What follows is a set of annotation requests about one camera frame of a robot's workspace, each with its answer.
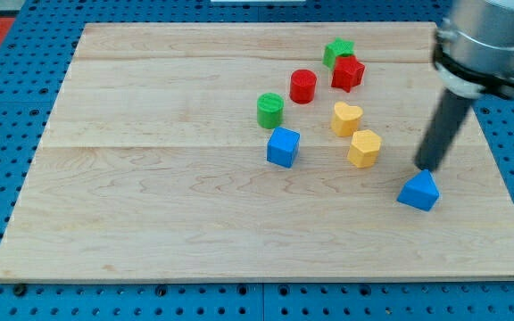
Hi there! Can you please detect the blue cube block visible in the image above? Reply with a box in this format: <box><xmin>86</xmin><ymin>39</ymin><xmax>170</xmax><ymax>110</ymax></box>
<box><xmin>267</xmin><ymin>127</ymin><xmax>301</xmax><ymax>168</ymax></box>

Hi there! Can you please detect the yellow hexagon block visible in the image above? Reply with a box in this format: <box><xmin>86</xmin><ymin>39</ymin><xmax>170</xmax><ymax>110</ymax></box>
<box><xmin>347</xmin><ymin>129</ymin><xmax>382</xmax><ymax>169</ymax></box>

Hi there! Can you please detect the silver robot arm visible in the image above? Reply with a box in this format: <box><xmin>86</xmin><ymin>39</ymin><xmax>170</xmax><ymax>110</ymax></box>
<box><xmin>414</xmin><ymin>0</ymin><xmax>514</xmax><ymax>172</ymax></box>

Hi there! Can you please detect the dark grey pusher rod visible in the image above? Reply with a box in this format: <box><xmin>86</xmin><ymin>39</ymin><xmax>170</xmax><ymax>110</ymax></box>
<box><xmin>414</xmin><ymin>89</ymin><xmax>476</xmax><ymax>172</ymax></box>

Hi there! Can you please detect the green cylinder block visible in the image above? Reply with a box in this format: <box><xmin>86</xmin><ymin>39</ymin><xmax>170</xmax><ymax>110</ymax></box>
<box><xmin>256</xmin><ymin>93</ymin><xmax>285</xmax><ymax>129</ymax></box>

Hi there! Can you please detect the yellow heart block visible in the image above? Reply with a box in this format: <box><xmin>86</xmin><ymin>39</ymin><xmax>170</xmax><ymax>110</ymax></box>
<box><xmin>330</xmin><ymin>102</ymin><xmax>363</xmax><ymax>137</ymax></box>

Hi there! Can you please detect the red star block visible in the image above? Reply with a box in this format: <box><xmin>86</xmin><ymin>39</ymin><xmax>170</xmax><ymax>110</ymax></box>
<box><xmin>331</xmin><ymin>55</ymin><xmax>366</xmax><ymax>93</ymax></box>

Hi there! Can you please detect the green star block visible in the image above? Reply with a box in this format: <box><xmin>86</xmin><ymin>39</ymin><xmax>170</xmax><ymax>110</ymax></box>
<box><xmin>322</xmin><ymin>37</ymin><xmax>354</xmax><ymax>70</ymax></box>

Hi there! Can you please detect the blue triangle block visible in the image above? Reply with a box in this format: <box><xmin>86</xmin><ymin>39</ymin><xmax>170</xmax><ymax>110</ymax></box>
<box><xmin>396</xmin><ymin>169</ymin><xmax>440</xmax><ymax>211</ymax></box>

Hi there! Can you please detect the red cylinder block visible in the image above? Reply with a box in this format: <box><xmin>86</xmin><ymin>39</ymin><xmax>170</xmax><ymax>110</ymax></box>
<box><xmin>289</xmin><ymin>69</ymin><xmax>317</xmax><ymax>104</ymax></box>

